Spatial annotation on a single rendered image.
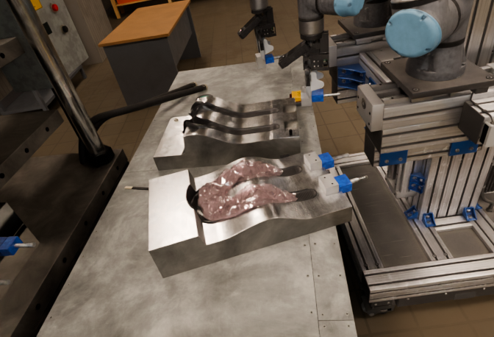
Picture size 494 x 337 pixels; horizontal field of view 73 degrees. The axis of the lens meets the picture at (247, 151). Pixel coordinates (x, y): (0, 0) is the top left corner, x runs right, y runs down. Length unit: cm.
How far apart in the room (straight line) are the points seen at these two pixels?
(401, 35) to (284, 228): 53
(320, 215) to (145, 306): 46
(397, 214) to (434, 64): 91
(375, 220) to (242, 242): 100
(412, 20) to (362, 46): 64
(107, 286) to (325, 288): 53
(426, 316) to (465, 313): 16
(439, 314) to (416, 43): 121
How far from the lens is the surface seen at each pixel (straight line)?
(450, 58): 105
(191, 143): 112
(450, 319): 177
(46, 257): 116
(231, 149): 111
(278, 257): 86
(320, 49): 112
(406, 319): 172
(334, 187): 90
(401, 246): 166
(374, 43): 150
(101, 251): 104
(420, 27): 87
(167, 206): 90
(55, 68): 126
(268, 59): 154
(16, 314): 108
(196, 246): 83
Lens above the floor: 150
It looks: 36 degrees down
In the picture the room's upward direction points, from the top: 11 degrees counter-clockwise
